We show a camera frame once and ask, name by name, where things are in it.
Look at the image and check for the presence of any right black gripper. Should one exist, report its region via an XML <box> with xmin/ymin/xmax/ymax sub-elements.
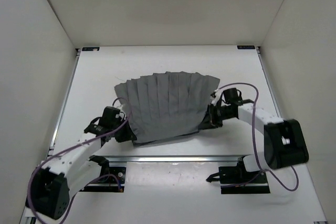
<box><xmin>198</xmin><ymin>103</ymin><xmax>234</xmax><ymax>130</ymax></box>

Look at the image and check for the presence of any grey pleated skirt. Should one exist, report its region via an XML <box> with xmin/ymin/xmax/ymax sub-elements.
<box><xmin>114</xmin><ymin>72</ymin><xmax>220</xmax><ymax>145</ymax></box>

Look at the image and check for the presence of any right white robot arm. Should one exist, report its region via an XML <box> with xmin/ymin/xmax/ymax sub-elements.
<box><xmin>198</xmin><ymin>88</ymin><xmax>309</xmax><ymax>185</ymax></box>

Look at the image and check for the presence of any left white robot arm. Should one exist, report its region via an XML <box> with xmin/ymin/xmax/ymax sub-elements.
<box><xmin>26</xmin><ymin>106</ymin><xmax>132</xmax><ymax>221</ymax></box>

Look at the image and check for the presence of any right blue corner label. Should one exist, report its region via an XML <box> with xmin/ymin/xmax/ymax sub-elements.
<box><xmin>237</xmin><ymin>45</ymin><xmax>255</xmax><ymax>50</ymax></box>

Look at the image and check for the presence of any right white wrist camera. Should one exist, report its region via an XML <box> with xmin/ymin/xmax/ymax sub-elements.
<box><xmin>211</xmin><ymin>89</ymin><xmax>222</xmax><ymax>107</ymax></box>

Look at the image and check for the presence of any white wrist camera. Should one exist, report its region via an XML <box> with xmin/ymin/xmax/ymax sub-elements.
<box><xmin>116</xmin><ymin>105</ymin><xmax>127</xmax><ymax>120</ymax></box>
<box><xmin>211</xmin><ymin>89</ymin><xmax>222</xmax><ymax>107</ymax></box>

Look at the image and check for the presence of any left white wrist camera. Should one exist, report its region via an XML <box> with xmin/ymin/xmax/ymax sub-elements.
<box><xmin>116</xmin><ymin>105</ymin><xmax>127</xmax><ymax>120</ymax></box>

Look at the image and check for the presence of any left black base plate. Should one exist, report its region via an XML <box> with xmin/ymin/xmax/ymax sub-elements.
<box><xmin>80</xmin><ymin>163</ymin><xmax>127</xmax><ymax>193</ymax></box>

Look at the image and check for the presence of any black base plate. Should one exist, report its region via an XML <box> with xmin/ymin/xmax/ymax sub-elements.
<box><xmin>218</xmin><ymin>166</ymin><xmax>270</xmax><ymax>195</ymax></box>
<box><xmin>80</xmin><ymin>163</ymin><xmax>127</xmax><ymax>193</ymax></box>

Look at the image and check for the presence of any aluminium front table rail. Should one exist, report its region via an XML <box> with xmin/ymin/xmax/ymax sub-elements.
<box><xmin>104</xmin><ymin>155</ymin><xmax>245</xmax><ymax>163</ymax></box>

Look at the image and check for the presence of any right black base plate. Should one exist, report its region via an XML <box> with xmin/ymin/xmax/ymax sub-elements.
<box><xmin>218</xmin><ymin>166</ymin><xmax>270</xmax><ymax>195</ymax></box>

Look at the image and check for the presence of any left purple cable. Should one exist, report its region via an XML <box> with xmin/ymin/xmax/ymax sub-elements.
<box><xmin>27</xmin><ymin>97</ymin><xmax>132</xmax><ymax>221</ymax></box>

